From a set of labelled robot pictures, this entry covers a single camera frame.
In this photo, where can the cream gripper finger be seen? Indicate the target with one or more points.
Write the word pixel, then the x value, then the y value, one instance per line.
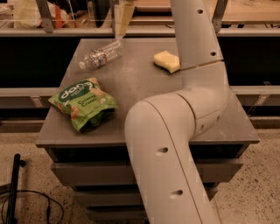
pixel 123 14

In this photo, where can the clear plastic water bottle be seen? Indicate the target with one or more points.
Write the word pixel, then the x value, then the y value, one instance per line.
pixel 102 56

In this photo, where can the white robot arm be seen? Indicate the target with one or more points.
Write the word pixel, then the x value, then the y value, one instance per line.
pixel 158 129

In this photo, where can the yellow sponge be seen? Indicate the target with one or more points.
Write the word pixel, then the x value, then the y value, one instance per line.
pixel 167 61

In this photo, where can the green snack bag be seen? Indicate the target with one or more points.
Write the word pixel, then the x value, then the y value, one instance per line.
pixel 85 102

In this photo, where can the grey drawer cabinet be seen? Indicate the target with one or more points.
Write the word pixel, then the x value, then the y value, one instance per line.
pixel 130 79

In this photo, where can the top cabinet drawer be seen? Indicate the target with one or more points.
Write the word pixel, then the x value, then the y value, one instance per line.
pixel 118 173

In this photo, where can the cabinet drawer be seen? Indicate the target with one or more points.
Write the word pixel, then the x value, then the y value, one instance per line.
pixel 115 213
pixel 108 196
pixel 118 173

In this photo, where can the middle cabinet drawer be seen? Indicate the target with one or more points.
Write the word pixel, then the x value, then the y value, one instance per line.
pixel 108 196

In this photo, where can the bottom cabinet drawer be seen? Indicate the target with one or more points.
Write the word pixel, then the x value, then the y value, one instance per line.
pixel 115 213

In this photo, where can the black stand pole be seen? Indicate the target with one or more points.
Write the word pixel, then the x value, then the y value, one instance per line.
pixel 17 163

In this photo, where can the metal railing frame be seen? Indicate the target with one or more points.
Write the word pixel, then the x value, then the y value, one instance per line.
pixel 223 12

